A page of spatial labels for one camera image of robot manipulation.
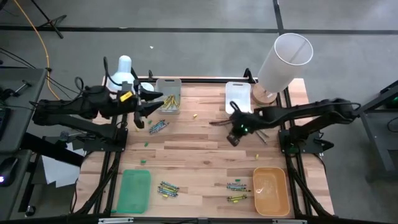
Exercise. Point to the black side table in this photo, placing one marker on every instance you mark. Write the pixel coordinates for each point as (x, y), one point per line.
(373, 124)

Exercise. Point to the white plastic bin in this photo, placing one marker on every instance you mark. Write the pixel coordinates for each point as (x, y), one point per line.
(237, 95)
(169, 85)

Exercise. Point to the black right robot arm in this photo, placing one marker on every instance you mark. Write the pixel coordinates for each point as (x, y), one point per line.
(295, 112)

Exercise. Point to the black support beam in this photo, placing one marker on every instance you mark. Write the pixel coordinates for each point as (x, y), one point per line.
(46, 149)

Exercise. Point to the white paper sheets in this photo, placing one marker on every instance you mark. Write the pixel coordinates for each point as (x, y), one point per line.
(59, 174)

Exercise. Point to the white gooseneck desk lamp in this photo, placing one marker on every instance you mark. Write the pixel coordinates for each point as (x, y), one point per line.
(124, 67)

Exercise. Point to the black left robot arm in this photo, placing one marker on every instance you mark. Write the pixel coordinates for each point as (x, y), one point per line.
(77, 105)

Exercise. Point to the green plastic tray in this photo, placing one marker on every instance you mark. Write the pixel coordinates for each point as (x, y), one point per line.
(133, 191)

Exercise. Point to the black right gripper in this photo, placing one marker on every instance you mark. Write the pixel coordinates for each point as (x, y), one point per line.
(241, 123)

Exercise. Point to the black tripod stand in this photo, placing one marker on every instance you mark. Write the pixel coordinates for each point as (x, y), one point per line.
(49, 22)

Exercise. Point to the metal clamp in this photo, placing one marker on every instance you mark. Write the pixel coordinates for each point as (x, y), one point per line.
(23, 86)

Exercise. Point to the black computer mouse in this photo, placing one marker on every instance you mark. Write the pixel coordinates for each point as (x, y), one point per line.
(7, 169)

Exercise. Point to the orange plastic tray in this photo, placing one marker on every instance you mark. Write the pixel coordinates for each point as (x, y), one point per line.
(270, 191)

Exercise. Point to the grey desk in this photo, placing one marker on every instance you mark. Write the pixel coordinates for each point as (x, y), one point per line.
(18, 130)
(12, 199)

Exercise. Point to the cylinder shade lamp wooden base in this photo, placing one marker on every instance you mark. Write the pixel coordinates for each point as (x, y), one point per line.
(283, 68)

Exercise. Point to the black caster wheel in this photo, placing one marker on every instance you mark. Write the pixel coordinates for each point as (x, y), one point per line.
(30, 211)

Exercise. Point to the silver bracket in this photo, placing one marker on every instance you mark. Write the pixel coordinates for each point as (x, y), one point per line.
(289, 221)
(115, 221)

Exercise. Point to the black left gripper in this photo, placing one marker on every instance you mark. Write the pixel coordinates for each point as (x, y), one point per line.
(136, 104)

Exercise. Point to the small yellow crayon piece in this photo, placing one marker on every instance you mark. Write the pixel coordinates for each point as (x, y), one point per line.
(126, 96)

